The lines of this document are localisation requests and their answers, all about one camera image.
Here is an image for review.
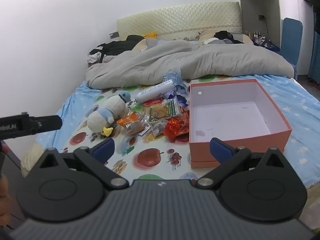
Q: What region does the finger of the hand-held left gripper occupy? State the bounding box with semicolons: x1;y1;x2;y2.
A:
29;115;63;134

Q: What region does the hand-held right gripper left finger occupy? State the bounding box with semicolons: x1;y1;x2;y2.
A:
29;138;129;189

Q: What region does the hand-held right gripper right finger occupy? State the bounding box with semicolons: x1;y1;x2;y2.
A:
196;137;297;189

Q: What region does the pink cardboard box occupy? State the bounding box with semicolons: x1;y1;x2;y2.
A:
189;79;293;169

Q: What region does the person's left hand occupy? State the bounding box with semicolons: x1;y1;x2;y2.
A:
0;176;11;228

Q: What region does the cream fluffy cushion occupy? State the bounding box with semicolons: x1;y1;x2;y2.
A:
21;142;46;178

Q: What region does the clear brown snack packet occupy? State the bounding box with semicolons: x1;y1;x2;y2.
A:
125;119;151;136

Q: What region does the white and blue plush penguin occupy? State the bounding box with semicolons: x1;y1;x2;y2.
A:
87;91;132;138

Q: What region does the fruit print bed sheet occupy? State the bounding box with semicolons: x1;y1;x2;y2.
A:
35;75;203;181

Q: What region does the blue and white tissue packet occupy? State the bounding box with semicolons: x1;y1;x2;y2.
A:
164;84;191;108

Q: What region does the white tube bottle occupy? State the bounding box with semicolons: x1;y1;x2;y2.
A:
135;79;176;103

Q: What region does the clear plastic bag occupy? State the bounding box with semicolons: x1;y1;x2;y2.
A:
163;70;184;86

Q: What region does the grey duvet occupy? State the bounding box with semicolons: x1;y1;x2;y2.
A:
86;39;295;89

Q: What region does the black clothes pile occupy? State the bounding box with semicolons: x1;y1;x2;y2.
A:
87;35;145;64

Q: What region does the black garment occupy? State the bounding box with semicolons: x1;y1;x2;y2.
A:
214;30;244;44

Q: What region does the cream pillow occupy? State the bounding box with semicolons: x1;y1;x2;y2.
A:
199;29;254;46

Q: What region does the group of small bottles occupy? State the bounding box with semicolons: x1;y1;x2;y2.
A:
246;30;270;45

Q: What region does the blue chair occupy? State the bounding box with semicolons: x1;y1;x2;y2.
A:
280;17;304;80

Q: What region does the cream quilted headboard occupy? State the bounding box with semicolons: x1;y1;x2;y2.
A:
116;1;243;42

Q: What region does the grey cabinet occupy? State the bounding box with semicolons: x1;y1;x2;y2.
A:
237;0;300;48

